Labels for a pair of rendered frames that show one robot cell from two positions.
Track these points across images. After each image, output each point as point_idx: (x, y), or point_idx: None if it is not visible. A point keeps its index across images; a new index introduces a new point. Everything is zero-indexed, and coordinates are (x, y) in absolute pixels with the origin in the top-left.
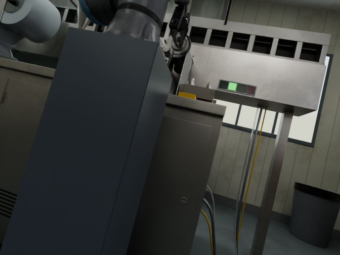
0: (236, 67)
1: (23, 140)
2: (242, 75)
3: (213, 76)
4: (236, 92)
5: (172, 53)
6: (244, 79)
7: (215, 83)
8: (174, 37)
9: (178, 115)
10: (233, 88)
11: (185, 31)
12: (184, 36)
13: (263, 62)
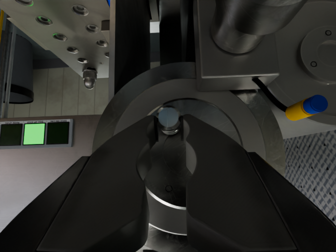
0: (33, 193)
1: None
2: (15, 171)
3: (91, 152)
4: (23, 120)
5: (197, 46)
6: (8, 160)
7: (81, 133)
8: (218, 148)
9: None
10: (30, 129)
11: (23, 241)
12: (83, 168)
13: None
